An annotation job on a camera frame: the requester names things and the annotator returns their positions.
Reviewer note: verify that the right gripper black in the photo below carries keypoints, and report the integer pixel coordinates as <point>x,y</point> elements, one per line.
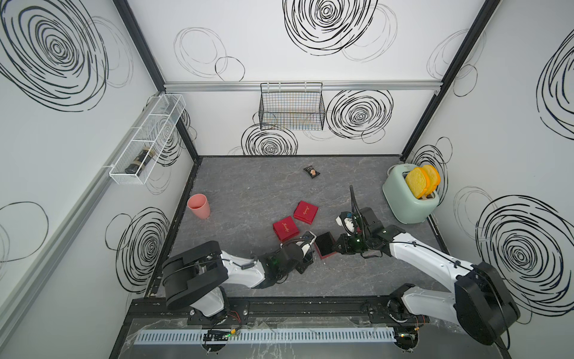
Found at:
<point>344,248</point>

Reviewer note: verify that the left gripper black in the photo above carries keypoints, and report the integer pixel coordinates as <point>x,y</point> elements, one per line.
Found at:
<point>305,262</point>

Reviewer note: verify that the red jewelry box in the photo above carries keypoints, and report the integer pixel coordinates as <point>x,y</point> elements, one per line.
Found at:
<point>286,229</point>
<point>305,212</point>

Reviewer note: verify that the red jewelry box base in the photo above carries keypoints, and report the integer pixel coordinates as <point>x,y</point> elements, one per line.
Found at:
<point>324,245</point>

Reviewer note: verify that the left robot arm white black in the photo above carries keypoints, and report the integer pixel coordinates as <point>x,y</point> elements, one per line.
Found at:
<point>195,278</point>

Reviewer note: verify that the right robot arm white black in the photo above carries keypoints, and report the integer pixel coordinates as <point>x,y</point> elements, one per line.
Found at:
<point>475,297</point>

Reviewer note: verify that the mint green toaster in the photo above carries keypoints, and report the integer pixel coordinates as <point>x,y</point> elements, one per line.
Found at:
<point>405,207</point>

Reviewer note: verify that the yellow toast slice front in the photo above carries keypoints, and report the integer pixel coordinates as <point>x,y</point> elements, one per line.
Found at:
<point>418,182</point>

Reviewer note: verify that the small black snack packet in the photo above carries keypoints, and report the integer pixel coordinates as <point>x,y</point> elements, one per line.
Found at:
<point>312,172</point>

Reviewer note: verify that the orange toast slice back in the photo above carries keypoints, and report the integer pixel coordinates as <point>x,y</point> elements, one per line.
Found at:
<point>434,177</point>

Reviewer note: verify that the pink plastic cup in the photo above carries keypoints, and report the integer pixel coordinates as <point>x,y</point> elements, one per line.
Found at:
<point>199,205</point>

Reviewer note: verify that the dark bottle on shelf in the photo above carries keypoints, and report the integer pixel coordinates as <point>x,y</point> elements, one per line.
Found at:
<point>140,161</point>

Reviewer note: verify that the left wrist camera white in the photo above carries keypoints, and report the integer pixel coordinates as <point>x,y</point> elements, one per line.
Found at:
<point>306,242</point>

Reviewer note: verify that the white slotted cable duct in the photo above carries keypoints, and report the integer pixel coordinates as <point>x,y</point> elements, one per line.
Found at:
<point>265,335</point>

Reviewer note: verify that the black wire wall basket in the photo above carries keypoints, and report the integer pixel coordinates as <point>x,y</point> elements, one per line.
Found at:
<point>291,106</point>

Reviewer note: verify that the white wire wall shelf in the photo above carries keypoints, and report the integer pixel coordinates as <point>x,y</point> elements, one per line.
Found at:
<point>157,131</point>

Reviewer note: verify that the black vertical frame post right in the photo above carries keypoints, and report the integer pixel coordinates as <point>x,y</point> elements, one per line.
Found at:
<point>468,44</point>

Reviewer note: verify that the black vertical frame post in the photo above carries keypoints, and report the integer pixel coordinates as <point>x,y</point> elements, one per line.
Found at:
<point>152,67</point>
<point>468,44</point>

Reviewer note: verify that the black vertical frame post left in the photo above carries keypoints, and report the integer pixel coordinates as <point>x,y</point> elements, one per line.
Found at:
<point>152,67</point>

